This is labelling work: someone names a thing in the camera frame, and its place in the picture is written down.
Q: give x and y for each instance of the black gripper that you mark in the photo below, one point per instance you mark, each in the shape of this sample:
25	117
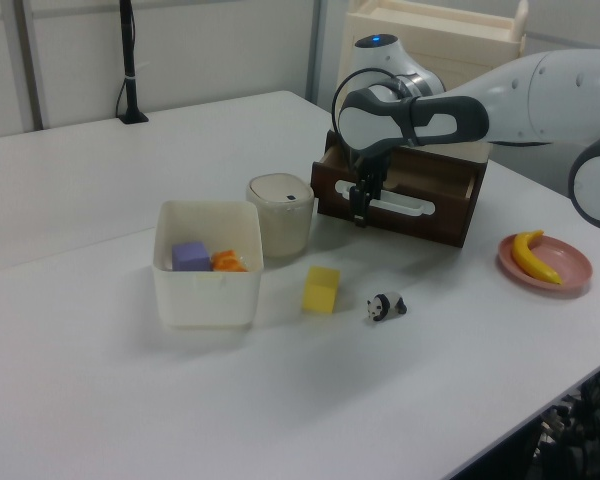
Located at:
372	167

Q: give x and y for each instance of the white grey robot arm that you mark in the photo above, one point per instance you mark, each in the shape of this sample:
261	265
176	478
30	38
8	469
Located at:
540	100

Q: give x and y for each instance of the white lidded bin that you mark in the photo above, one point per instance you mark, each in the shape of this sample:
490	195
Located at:
282	220

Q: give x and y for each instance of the yellow cube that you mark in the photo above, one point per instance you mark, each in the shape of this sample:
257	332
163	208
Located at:
320	295

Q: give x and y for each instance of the black white panda figurine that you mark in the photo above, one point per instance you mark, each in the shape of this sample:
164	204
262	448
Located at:
386	306

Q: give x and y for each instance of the orange glazed bread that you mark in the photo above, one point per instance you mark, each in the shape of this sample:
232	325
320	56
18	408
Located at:
227	262

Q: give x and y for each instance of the yellow banana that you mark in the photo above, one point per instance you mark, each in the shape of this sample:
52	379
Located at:
527	257

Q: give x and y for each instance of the purple cube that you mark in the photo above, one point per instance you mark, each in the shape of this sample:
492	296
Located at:
190	256

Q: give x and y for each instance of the cream plastic container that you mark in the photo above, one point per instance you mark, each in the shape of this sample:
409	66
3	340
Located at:
207	295

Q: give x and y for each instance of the pink plate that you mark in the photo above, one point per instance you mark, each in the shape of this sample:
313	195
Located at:
565	260

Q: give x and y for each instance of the black pole stand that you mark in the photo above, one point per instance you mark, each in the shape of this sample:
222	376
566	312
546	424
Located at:
129	60

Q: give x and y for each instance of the black mesh chair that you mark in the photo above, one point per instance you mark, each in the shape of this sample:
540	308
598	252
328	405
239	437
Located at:
585	425

